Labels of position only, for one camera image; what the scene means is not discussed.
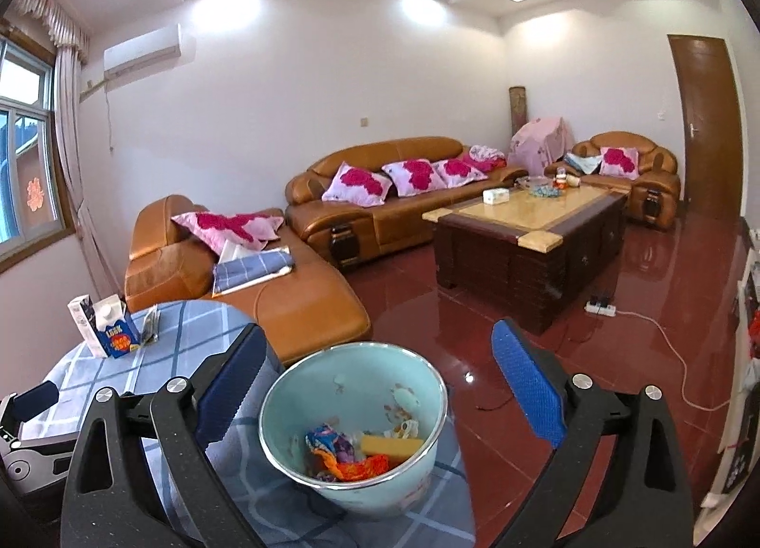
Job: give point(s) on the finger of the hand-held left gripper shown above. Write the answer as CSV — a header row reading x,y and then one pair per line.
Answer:
x,y
35,399

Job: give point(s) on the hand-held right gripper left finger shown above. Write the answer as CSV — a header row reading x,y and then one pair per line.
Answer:
x,y
228,388

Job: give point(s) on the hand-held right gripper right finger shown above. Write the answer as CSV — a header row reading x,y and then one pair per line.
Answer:
x,y
528,382

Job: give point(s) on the teal patterned bin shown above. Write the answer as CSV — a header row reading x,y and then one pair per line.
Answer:
x,y
356,382

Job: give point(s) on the purple plastic wrapper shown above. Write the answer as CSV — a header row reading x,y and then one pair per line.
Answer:
x,y
345,452

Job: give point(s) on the white printed paper slip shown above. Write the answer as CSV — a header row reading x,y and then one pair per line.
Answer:
x,y
404,430

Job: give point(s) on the yellow sponge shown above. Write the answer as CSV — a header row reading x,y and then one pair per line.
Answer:
x,y
392,447

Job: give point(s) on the orange blue snack wrapper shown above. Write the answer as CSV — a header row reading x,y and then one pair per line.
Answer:
x,y
368,468

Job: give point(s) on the blue plaid tablecloth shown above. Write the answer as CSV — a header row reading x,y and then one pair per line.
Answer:
x,y
190,322

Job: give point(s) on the tall white black carton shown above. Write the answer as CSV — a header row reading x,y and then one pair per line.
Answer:
x,y
80,322

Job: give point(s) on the clear dark printed wrapper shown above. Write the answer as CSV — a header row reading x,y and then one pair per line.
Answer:
x,y
149,325

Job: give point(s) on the white power strip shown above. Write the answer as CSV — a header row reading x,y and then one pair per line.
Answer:
x,y
599,307

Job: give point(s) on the white blue capped milk carton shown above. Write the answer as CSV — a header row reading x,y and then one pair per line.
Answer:
x,y
113,322

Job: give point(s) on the folded blue plaid sheet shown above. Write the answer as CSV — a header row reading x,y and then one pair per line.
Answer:
x,y
249,272

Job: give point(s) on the brown leather chaise sofa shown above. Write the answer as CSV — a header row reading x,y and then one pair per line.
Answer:
x,y
309,298

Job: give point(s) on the dark wooden coffee table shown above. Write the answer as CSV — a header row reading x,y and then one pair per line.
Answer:
x,y
504,263

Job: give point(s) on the pink floral pillow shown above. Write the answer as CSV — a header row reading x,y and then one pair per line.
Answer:
x,y
356,185
458,171
618,161
231,227
414,176

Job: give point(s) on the white tissue box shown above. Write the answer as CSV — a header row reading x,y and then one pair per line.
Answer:
x,y
496,196

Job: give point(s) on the glass bowl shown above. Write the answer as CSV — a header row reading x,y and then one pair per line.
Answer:
x,y
537,187

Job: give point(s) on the small bottles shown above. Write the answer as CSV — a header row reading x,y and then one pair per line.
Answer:
x,y
567,179

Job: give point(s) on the white furniture edge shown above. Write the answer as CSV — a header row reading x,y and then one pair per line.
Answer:
x,y
739,405

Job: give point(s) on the light blue cloth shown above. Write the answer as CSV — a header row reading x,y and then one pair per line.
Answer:
x,y
582,162

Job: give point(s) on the pink floral blanket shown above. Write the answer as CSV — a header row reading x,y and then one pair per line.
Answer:
x,y
484,156

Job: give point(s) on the sliding window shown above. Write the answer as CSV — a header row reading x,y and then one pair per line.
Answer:
x,y
24,168

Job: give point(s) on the brown leather armchair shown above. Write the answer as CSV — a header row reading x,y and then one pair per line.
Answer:
x,y
659,186

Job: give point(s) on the pink cloth cover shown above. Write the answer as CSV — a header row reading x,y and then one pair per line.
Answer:
x,y
540,141

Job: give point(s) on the pink curtain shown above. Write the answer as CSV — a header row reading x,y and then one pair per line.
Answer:
x,y
71,138

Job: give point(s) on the brown leather three-seat sofa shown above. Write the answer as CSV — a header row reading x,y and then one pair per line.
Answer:
x,y
380,153

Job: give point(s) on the rolled standing mat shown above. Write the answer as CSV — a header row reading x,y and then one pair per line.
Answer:
x,y
518,109

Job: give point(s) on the brown wooden door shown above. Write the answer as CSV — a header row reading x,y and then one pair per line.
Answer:
x,y
706,126

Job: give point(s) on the white air conditioner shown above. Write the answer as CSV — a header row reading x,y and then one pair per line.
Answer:
x,y
142,49

